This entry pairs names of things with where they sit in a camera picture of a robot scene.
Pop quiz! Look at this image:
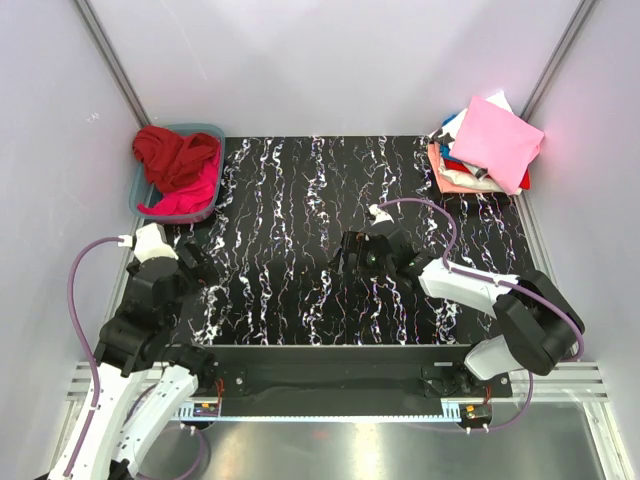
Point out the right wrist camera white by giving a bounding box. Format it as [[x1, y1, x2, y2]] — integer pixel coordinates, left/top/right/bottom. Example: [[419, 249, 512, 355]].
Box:
[[368, 204, 394, 225]]

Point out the teal plastic basket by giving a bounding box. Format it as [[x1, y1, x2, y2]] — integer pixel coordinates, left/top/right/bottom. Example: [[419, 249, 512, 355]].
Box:
[[129, 123, 225, 224]]

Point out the folded peach t shirt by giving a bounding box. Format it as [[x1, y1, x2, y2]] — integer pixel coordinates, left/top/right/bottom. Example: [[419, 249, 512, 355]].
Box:
[[427, 143, 502, 194]]

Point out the black white patterned t shirt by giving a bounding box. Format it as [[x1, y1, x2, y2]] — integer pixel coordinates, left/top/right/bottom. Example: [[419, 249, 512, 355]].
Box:
[[429, 125, 456, 149]]

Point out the aluminium frame rail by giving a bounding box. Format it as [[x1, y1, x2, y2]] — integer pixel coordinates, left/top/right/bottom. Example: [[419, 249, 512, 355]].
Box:
[[66, 362, 609, 401]]

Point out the folded blue t shirt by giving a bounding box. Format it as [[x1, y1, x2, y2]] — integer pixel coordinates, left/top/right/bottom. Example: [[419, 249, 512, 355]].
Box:
[[441, 112, 462, 127]]

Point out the orange connector box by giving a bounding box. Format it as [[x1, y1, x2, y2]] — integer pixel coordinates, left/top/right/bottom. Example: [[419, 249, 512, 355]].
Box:
[[463, 403, 492, 420], [193, 400, 221, 417]]

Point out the left orange connector box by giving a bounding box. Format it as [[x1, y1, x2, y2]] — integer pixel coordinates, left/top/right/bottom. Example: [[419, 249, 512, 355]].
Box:
[[193, 400, 221, 417]]

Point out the right aluminium corner post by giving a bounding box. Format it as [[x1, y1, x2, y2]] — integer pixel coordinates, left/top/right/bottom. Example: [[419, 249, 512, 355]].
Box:
[[520, 0, 600, 122]]

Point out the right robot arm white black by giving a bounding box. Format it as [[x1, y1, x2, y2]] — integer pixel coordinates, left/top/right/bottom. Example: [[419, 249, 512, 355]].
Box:
[[331, 230, 585, 397]]

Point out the magenta pink t shirt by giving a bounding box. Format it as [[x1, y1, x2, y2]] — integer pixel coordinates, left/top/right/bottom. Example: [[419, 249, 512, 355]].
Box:
[[135, 151, 220, 223]]

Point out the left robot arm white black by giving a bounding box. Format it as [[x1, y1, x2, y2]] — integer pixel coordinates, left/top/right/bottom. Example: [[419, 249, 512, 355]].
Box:
[[44, 234, 216, 479]]

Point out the left aluminium corner post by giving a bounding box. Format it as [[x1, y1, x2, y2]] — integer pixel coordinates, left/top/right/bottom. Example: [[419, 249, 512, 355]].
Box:
[[72, 0, 151, 127]]

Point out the folded red t shirt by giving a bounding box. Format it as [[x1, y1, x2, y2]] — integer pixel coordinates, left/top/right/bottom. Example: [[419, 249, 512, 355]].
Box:
[[444, 159, 531, 190]]

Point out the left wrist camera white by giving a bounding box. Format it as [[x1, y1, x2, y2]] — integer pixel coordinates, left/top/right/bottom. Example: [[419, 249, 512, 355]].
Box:
[[118, 223, 179, 263]]

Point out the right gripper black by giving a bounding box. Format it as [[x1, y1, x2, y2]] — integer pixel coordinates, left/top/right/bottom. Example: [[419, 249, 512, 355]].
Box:
[[328, 231, 395, 280]]

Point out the dark red t shirt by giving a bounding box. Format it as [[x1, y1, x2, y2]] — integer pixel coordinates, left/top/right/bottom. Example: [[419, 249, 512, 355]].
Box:
[[132, 126, 220, 194]]

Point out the aluminium corner post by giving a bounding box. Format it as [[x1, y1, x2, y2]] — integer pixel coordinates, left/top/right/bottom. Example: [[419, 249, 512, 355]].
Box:
[[72, 0, 151, 127], [520, 0, 600, 122]]

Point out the right orange connector box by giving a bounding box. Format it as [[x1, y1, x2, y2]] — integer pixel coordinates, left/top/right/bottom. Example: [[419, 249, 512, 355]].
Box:
[[463, 403, 492, 420]]

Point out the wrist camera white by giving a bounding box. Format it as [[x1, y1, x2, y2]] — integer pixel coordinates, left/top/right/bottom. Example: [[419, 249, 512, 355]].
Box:
[[118, 223, 179, 263], [368, 204, 394, 225]]

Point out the folded light pink t shirt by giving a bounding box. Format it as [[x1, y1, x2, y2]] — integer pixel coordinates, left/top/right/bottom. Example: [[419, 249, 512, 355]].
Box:
[[450, 96, 544, 195]]

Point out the black marble pattern mat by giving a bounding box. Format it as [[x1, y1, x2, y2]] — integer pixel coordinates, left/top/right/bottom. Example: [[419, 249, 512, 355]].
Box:
[[167, 136, 534, 346]]

